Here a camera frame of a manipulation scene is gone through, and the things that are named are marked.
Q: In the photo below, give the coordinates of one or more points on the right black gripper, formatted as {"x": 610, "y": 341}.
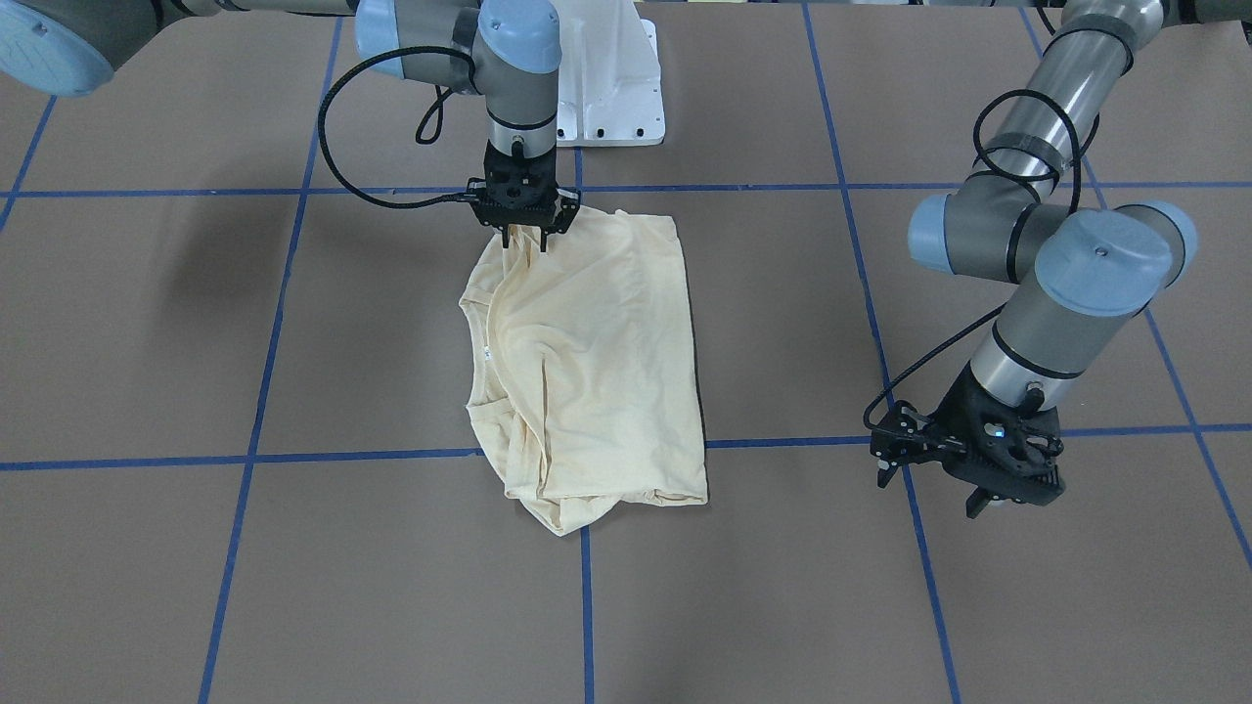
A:
{"x": 566, "y": 217}

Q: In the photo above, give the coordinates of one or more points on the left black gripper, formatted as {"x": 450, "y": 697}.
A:
{"x": 954, "y": 422}

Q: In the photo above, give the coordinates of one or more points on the beige long-sleeve printed shirt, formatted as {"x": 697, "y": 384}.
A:
{"x": 584, "y": 394}

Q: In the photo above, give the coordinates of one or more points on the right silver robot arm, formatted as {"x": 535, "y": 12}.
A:
{"x": 232, "y": 67}

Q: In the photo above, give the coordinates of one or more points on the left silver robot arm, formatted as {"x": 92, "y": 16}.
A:
{"x": 1080, "y": 274}

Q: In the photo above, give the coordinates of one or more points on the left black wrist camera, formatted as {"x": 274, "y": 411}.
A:
{"x": 902, "y": 437}

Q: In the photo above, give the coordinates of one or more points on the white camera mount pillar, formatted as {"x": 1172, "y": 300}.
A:
{"x": 610, "y": 77}

